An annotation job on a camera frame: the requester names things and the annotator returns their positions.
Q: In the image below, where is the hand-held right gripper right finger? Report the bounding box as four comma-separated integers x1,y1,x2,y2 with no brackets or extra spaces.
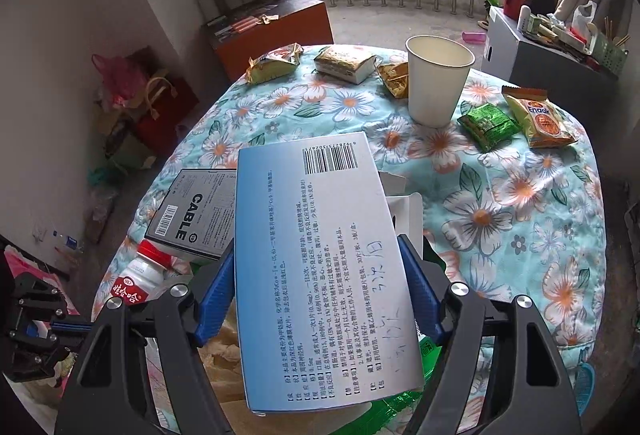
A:
397,232,583,435

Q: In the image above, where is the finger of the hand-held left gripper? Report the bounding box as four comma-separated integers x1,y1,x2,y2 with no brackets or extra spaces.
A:
49,321,98,337

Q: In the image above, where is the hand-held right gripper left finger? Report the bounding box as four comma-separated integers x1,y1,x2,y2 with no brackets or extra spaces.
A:
60,237,236,435

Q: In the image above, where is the white strawberry drink bottle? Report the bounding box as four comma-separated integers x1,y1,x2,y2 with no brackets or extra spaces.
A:
97,239,173,316

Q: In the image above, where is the blue white medicine box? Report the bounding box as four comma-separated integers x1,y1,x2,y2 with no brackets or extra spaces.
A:
235,132,427,416

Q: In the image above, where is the large green snack bag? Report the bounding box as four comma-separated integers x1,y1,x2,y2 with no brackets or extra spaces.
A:
350,335,481,435

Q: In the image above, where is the pink printed bag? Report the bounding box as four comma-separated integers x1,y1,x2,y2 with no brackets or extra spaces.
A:
5,247,81,316

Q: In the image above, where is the crumpled tan paper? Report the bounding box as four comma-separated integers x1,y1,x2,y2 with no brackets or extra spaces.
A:
200,305,251,416

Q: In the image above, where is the white open carton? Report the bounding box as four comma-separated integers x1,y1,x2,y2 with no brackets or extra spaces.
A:
377,170,426,248

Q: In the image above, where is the clear water bottle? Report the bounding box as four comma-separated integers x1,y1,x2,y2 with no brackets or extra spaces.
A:
50,230,81,251

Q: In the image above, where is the floral light blue blanket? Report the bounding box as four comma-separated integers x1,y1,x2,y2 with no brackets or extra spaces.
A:
100,44,608,366

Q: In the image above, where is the small green snack packet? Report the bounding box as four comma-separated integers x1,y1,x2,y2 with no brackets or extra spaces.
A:
457,104,523,153

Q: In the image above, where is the blue plastic basket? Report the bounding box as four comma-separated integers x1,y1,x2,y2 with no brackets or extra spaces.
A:
570,362,597,418

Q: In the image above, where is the red paper bag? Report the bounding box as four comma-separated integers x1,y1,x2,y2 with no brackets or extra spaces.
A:
132,70,201,156

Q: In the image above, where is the white paper cup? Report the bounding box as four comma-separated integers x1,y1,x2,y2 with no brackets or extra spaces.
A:
405,34,476,128

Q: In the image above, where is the orange snack packet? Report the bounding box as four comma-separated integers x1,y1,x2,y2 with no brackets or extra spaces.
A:
501,85,581,149

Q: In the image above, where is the yellow green snack packet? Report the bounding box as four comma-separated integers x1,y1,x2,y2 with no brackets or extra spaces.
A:
245,42,303,85

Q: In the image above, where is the pink plastic bag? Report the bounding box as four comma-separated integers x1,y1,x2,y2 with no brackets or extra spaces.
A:
91,46,156,108

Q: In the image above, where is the small white box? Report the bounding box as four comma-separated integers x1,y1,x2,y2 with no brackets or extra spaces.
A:
313,46,378,86

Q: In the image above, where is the grey white cardboard box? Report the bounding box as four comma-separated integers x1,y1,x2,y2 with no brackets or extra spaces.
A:
480,5,621,91

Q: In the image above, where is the orange cardboard box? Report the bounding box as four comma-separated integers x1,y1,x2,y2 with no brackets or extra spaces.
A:
202,0,335,83

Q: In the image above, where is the green plastic basket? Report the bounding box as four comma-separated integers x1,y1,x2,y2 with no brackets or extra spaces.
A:
590,22,630,76

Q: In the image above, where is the white plastic bag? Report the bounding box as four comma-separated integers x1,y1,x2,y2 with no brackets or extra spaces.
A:
570,0,598,36

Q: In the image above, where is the grey cable box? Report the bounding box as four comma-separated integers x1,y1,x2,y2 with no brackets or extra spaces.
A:
145,168,238,261

